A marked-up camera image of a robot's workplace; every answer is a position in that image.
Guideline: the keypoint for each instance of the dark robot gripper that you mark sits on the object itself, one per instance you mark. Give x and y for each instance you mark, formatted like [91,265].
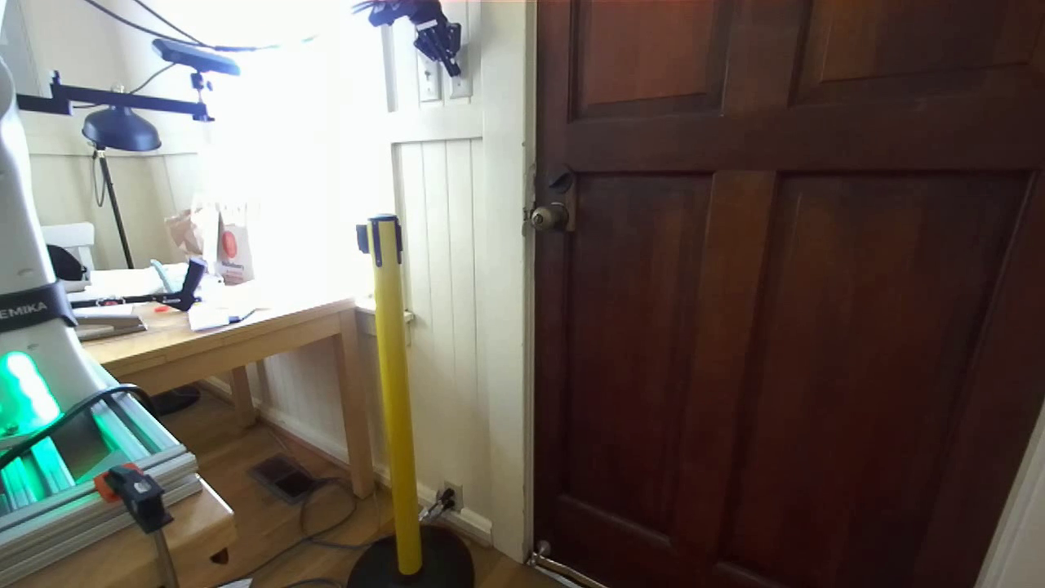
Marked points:
[408,9]

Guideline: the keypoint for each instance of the white light switch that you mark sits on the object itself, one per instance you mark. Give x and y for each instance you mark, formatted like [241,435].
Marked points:
[459,87]
[427,80]

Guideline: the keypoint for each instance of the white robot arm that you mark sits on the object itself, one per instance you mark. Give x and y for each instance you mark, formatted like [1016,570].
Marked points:
[28,215]

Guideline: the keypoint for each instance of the brass door knob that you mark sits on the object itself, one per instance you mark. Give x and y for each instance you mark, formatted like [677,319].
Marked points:
[546,215]

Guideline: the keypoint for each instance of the orange and white bag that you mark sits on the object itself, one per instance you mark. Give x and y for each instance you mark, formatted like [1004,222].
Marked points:
[216,247]

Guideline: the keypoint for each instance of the black desk lamp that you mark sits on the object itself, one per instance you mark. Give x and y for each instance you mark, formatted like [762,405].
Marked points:
[117,130]

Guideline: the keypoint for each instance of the yellow stanchion with black base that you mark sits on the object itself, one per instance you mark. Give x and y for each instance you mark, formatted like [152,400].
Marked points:
[394,380]

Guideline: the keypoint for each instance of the light wooden desk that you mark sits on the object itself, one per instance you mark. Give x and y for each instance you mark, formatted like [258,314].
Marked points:
[249,326]

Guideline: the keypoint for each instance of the large white paper sheet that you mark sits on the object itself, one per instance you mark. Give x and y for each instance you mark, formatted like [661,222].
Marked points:
[223,314]

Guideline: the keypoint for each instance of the dark brown wooden door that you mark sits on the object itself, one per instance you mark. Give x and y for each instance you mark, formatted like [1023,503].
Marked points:
[785,294]

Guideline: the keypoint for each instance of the black floor vent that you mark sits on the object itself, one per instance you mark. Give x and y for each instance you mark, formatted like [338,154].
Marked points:
[284,476]

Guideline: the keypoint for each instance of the metal door threshold strip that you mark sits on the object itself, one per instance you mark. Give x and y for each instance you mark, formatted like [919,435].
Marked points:
[564,570]

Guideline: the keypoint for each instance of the orange and black clamp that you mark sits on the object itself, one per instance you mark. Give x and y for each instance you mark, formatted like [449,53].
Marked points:
[138,495]

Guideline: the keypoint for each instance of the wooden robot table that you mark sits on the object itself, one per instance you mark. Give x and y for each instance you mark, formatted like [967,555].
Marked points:
[165,543]

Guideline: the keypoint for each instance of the dark blue mounted camera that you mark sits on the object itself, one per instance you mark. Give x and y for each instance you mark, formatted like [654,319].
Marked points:
[197,53]

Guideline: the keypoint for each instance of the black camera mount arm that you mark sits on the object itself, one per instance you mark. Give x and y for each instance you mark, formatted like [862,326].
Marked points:
[110,100]

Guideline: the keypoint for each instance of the white wall outlet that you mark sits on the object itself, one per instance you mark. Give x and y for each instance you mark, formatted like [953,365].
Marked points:
[449,497]

